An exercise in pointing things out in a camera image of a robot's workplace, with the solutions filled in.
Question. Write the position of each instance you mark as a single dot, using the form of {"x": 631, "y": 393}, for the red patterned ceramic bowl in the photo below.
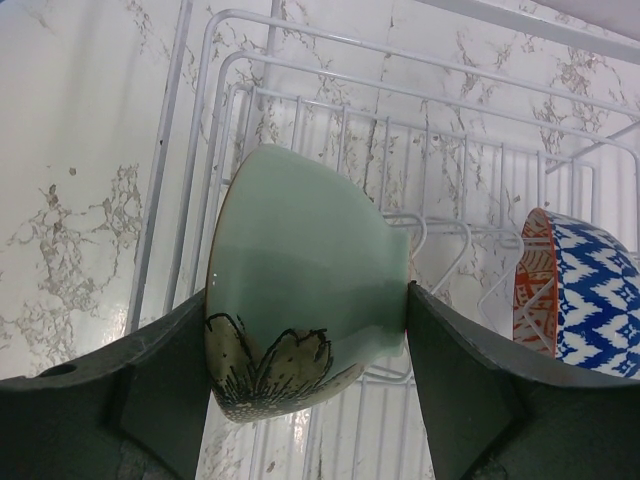
{"x": 576, "y": 295}

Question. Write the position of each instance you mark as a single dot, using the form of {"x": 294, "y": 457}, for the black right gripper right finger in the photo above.
{"x": 494, "y": 409}

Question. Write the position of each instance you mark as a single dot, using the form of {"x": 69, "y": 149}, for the white wire dish rack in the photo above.
{"x": 455, "y": 118}

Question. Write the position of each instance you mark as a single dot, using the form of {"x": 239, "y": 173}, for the green celadon ceramic bowl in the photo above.
{"x": 306, "y": 287}

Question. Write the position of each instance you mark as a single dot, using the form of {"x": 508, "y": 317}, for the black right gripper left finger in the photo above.
{"x": 134, "y": 409}

